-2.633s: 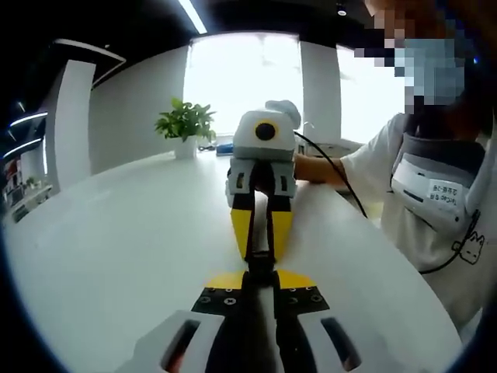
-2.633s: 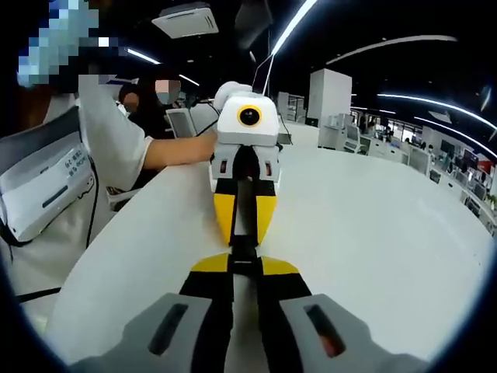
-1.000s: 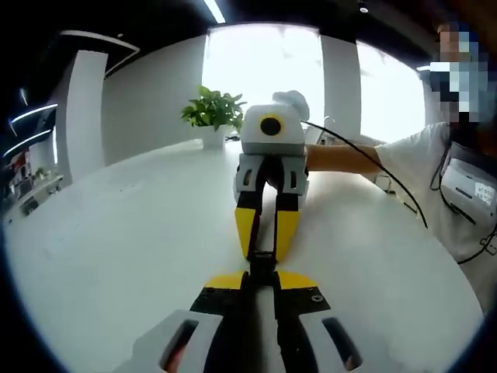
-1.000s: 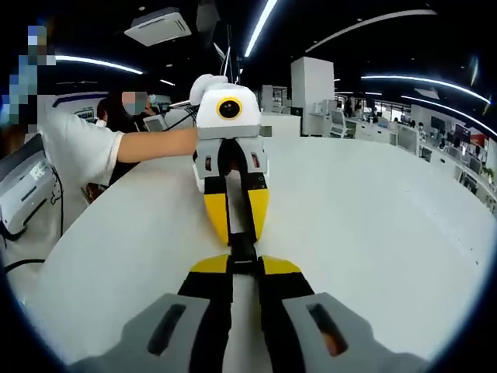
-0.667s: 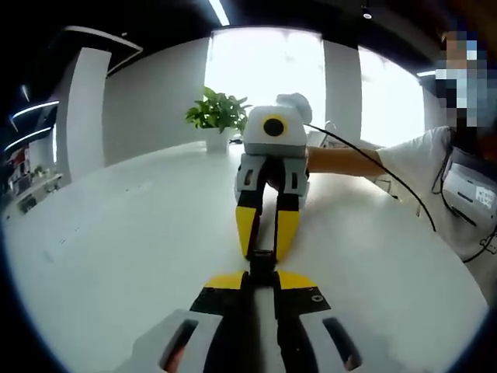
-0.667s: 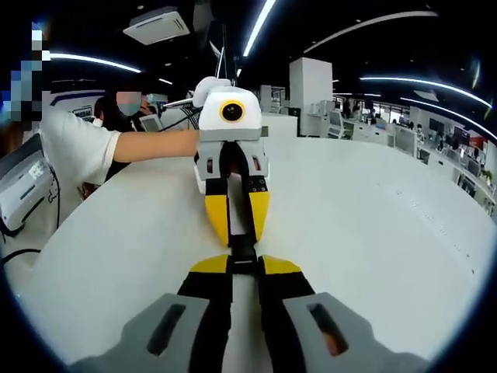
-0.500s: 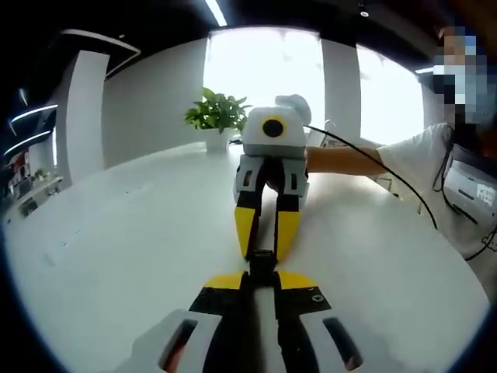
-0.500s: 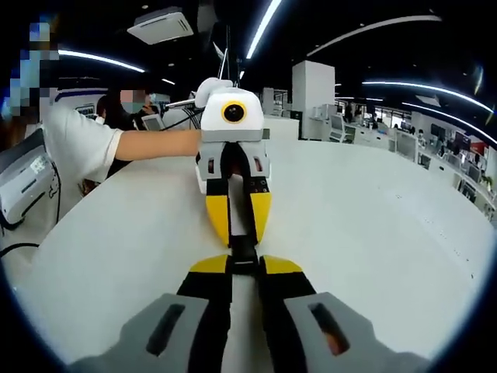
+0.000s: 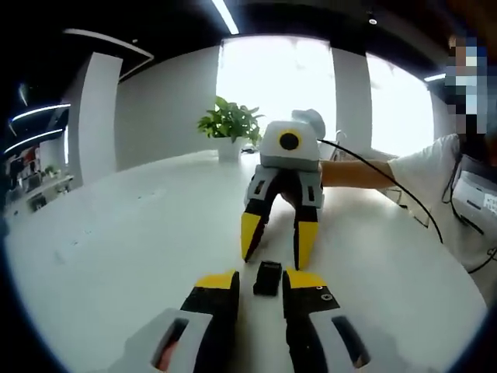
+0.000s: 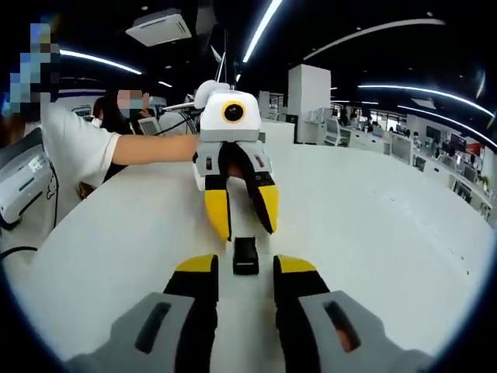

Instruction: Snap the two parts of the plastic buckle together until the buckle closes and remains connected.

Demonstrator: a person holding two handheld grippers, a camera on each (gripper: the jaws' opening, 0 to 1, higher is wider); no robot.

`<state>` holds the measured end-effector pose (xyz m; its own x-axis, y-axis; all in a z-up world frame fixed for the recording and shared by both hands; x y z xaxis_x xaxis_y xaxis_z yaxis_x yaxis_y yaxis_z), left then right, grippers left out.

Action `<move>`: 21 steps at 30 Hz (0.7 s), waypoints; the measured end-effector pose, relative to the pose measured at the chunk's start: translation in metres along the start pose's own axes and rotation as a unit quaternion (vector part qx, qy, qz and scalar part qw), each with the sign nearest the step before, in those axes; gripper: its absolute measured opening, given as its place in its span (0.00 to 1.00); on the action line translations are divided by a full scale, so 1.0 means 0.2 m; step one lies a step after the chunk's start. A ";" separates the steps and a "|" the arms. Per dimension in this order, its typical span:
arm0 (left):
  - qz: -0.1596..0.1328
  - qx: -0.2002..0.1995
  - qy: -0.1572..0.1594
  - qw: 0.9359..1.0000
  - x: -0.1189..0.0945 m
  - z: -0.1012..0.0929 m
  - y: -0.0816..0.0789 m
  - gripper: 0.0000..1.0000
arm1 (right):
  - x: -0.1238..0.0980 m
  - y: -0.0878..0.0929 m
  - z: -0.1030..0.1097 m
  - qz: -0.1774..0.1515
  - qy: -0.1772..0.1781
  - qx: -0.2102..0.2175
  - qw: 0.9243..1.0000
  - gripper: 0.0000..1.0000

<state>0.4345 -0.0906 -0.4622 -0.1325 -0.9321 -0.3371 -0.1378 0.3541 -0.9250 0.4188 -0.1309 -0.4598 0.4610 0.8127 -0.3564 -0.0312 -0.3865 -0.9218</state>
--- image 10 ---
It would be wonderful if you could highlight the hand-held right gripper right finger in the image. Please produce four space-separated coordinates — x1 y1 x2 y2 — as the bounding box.
273 254 434 373

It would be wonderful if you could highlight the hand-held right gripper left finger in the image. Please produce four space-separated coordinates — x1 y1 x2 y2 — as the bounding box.
64 254 220 373

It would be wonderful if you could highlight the black plastic buckle pronged part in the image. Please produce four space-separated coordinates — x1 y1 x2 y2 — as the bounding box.
232 251 259 276

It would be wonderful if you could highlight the grey handheld screen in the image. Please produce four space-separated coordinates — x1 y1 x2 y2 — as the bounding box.
137 116 160 135

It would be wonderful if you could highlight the group of ceiling light strips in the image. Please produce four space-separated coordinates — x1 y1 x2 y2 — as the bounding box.
57 0 496 148

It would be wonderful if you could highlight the white ceiling air conditioner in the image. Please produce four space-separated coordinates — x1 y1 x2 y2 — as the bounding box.
126 13 193 47

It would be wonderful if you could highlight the row of white office workstations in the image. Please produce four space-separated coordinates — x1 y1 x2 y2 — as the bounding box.
259 89 494 222

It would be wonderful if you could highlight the person in white shirt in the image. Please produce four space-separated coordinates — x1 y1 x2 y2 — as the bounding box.
36 103 121 203

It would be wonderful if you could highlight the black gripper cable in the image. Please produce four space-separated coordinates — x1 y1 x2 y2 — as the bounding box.
155 101 203 136

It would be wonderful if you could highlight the black chest device cable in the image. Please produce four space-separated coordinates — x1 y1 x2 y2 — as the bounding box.
0 246 39 262

